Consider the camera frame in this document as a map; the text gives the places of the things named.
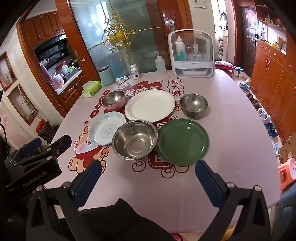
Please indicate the pink plastic stool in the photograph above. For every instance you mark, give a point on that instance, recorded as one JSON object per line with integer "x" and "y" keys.
{"x": 288, "y": 172}

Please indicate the wooden shoe cabinet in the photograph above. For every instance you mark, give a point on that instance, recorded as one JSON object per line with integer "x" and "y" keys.
{"x": 272, "y": 81}

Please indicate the clear squeeze bottle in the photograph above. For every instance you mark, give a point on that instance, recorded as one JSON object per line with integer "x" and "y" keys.
{"x": 160, "y": 63}

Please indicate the pink steel bowl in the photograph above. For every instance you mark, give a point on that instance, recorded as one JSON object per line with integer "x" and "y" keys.
{"x": 113, "y": 99}

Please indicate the clear glass bottle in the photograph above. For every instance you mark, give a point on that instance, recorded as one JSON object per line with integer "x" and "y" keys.
{"x": 196, "y": 54}

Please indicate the white pill bottle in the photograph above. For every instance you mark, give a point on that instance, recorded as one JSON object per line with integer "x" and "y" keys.
{"x": 134, "y": 71}

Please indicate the cardboard box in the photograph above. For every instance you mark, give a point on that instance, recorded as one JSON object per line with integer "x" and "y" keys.
{"x": 289, "y": 148}

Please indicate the large steel bowl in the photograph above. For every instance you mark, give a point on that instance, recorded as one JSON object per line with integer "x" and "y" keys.
{"x": 134, "y": 139}

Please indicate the mint green canister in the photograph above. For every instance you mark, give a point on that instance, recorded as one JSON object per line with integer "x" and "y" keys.
{"x": 107, "y": 75}

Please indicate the grey blue chair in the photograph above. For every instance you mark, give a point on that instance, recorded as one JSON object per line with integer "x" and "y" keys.
{"x": 288, "y": 213}

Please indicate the wooden kitchen cabinet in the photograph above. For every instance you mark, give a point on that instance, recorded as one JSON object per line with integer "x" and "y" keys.
{"x": 41, "y": 27}

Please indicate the red cushion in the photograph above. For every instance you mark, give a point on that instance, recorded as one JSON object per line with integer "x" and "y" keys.
{"x": 224, "y": 65}

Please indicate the white countertop storage cabinet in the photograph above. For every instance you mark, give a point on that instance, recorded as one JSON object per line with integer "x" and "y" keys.
{"x": 190, "y": 54}

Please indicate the person's black clothing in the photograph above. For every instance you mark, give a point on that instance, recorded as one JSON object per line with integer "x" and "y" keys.
{"x": 120, "y": 220}

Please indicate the teal gift box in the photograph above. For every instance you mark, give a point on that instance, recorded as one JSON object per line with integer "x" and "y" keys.
{"x": 239, "y": 71}

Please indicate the green tissue box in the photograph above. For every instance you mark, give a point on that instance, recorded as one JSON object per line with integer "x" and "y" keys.
{"x": 91, "y": 88}

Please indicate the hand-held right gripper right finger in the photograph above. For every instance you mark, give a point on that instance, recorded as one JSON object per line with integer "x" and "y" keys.
{"x": 208, "y": 183}

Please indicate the floral white plate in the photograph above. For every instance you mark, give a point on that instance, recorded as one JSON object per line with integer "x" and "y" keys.
{"x": 107, "y": 128}

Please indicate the black range hood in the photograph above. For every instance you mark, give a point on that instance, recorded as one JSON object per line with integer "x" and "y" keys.
{"x": 50, "y": 47}

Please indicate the frosted glass door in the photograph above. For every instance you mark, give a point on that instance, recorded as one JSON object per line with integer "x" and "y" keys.
{"x": 92, "y": 34}

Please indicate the recessed wall niche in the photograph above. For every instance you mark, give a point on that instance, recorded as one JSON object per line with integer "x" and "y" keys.
{"x": 7, "y": 71}
{"x": 23, "y": 104}

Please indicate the row of shoes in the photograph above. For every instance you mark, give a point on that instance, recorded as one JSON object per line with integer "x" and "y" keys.
{"x": 263, "y": 113}

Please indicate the blister pill pack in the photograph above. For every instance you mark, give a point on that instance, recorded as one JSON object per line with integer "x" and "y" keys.
{"x": 121, "y": 80}

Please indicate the white teal bottle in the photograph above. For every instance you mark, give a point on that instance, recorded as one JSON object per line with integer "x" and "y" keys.
{"x": 180, "y": 48}

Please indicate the dark wooden door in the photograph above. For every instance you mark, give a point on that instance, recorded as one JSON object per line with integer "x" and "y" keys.
{"x": 248, "y": 41}

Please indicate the large white plate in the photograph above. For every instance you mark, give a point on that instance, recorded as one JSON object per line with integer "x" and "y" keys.
{"x": 149, "y": 105}

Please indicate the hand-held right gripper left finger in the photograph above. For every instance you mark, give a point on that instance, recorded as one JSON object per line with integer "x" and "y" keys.
{"x": 89, "y": 183}

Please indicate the green plate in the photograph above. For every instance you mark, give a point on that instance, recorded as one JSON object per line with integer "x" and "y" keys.
{"x": 183, "y": 141}

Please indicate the gold door ornament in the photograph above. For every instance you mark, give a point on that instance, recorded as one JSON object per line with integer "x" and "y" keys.
{"x": 119, "y": 34}

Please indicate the dark steel bowl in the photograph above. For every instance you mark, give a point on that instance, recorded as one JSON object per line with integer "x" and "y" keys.
{"x": 193, "y": 105}

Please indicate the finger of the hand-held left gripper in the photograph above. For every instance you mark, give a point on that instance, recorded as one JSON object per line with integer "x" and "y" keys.
{"x": 61, "y": 142}
{"x": 30, "y": 148}

